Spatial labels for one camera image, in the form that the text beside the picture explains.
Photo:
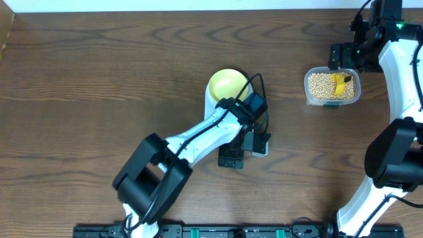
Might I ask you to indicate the clear plastic container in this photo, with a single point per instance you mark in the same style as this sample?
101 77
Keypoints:
311 100

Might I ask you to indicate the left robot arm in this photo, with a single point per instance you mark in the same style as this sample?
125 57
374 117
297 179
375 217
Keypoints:
155 174

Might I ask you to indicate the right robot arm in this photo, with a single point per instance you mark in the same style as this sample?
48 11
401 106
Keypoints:
384 43

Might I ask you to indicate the yellow plastic bowl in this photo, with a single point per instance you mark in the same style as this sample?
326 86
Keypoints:
224 84

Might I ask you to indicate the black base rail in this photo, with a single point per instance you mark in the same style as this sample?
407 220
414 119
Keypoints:
182 231

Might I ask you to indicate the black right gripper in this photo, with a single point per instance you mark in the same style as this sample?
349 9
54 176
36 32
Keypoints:
346 49

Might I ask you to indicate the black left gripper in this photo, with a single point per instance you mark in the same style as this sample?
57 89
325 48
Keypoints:
227 155

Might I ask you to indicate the yellow measuring scoop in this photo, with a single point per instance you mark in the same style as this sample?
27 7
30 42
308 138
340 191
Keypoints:
341 81

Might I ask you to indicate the pile of soybeans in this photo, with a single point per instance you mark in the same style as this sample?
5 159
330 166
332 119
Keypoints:
322 87

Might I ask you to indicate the white digital kitchen scale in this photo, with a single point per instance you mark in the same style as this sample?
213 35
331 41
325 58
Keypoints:
209 108

